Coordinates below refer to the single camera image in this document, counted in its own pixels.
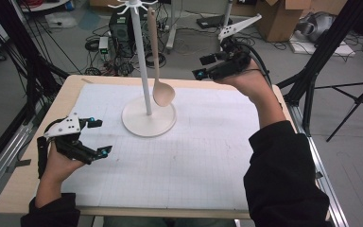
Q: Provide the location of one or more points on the white grid mat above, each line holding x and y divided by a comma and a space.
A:
170, 170

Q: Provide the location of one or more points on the white plastic bag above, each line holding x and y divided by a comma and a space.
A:
61, 20

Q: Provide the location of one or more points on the white hook rack stand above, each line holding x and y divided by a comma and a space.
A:
148, 123

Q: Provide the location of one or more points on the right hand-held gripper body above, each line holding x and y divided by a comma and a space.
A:
233, 61

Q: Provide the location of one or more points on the black flat device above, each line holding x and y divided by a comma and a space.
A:
212, 21

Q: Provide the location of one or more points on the flat white board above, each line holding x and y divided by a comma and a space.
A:
327, 50

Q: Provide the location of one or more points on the person's left hand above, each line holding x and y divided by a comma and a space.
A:
60, 167

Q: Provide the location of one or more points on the brown cardboard box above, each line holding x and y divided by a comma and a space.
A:
280, 22

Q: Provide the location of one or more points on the small white power adapter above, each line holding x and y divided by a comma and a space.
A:
103, 44

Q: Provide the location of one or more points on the black tripod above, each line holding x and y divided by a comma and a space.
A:
356, 101

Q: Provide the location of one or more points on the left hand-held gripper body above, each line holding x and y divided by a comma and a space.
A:
66, 129

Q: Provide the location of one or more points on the beige wooden spoon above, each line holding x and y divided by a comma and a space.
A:
164, 94

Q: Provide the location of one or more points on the grey rounded appliance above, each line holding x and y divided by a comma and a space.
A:
315, 26

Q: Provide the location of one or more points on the aluminium rail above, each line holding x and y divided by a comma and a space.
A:
326, 183
0, 160

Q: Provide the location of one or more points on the person's right hand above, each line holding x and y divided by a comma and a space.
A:
252, 83

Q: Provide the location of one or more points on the white metal table leg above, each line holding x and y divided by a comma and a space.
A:
228, 12
171, 28

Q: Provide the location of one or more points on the black metal stand frame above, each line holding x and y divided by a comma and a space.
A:
28, 63
324, 47

